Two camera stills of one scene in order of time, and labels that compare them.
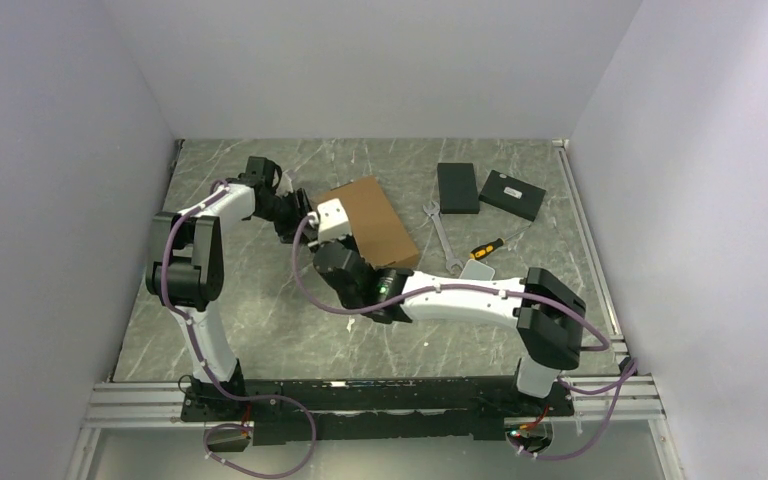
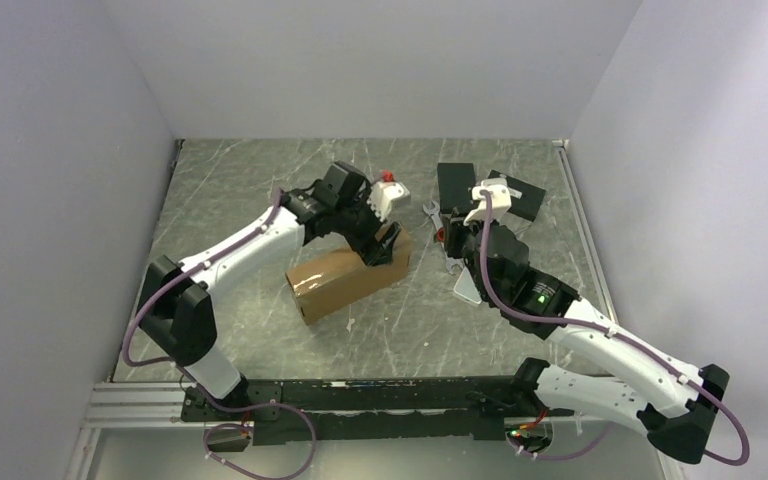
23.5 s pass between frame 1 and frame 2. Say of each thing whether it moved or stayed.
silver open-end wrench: stayed
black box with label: stayed
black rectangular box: stayed
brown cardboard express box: moved
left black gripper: moved
